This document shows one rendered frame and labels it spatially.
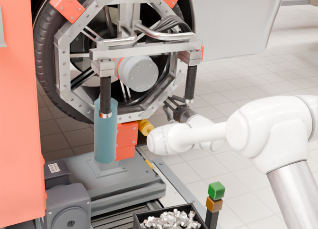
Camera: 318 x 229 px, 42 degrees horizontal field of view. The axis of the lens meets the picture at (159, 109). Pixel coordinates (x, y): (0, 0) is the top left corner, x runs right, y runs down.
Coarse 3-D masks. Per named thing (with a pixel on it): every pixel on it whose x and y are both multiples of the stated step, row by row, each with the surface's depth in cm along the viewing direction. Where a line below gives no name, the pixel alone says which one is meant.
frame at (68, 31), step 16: (96, 0) 145; (112, 0) 148; (128, 0) 151; (144, 0) 154; (160, 0) 157; (80, 16) 145; (64, 32) 146; (176, 32) 170; (64, 48) 147; (64, 64) 151; (176, 64) 174; (64, 80) 153; (176, 80) 177; (64, 96) 155; (160, 96) 177; (80, 112) 162; (128, 112) 174; (144, 112) 176
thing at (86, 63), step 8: (112, 8) 176; (96, 16) 174; (104, 16) 176; (112, 16) 178; (88, 24) 174; (96, 24) 176; (104, 24) 178; (112, 24) 179; (88, 32) 176; (96, 32) 175; (104, 32) 174; (88, 40) 177; (88, 48) 179; (80, 64) 181; (88, 64) 182
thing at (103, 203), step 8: (152, 168) 217; (144, 184) 206; (152, 184) 208; (160, 184) 209; (112, 192) 198; (120, 192) 201; (128, 192) 201; (136, 192) 198; (144, 192) 201; (152, 192) 204; (160, 192) 206; (96, 200) 194; (104, 200) 191; (112, 200) 193; (120, 200) 196; (128, 200) 198; (136, 200) 201; (144, 200) 203; (96, 208) 191; (104, 208) 193; (112, 208) 196; (120, 208) 198
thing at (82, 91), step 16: (144, 16) 191; (160, 16) 170; (112, 32) 165; (160, 64) 185; (80, 80) 169; (160, 80) 184; (80, 96) 173; (96, 96) 177; (112, 96) 188; (128, 96) 182; (144, 96) 184
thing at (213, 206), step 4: (208, 196) 130; (208, 200) 129; (208, 204) 130; (212, 204) 127; (216, 204) 128; (220, 204) 129; (208, 208) 130; (212, 208) 128; (216, 208) 128; (220, 208) 129; (212, 212) 129
